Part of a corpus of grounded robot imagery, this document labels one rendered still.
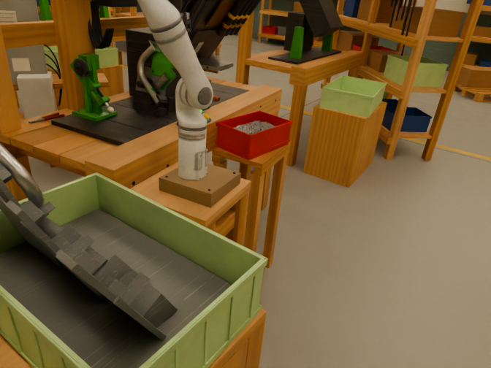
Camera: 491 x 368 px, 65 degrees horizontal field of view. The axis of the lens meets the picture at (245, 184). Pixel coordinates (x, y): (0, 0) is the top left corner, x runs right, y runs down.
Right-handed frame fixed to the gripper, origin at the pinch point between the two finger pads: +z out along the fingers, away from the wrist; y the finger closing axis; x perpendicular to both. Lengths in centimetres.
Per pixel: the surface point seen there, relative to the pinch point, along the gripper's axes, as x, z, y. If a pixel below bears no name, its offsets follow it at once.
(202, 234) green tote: 45, 36, -44
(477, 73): -679, 91, -137
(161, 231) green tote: 43, 41, -29
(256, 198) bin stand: -30, 68, -25
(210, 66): -49, 17, 14
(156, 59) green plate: -37, 16, 37
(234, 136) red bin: -32, 41, -10
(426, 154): -302, 123, -93
